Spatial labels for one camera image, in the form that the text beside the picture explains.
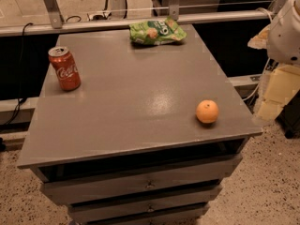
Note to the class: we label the green rice chip bag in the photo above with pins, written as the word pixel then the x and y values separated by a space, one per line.
pixel 156 32

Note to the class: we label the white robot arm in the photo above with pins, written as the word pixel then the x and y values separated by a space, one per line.
pixel 281 39

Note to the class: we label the red Coca-Cola can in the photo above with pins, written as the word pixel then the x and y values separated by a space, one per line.
pixel 65 68

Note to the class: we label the white power strip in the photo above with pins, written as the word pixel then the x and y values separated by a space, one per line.
pixel 98 16

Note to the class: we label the grey metal railing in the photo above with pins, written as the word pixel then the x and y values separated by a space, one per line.
pixel 36 17

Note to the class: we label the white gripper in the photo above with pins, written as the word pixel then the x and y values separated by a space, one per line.
pixel 285 37

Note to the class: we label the orange fruit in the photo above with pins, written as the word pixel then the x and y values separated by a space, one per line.
pixel 207 111

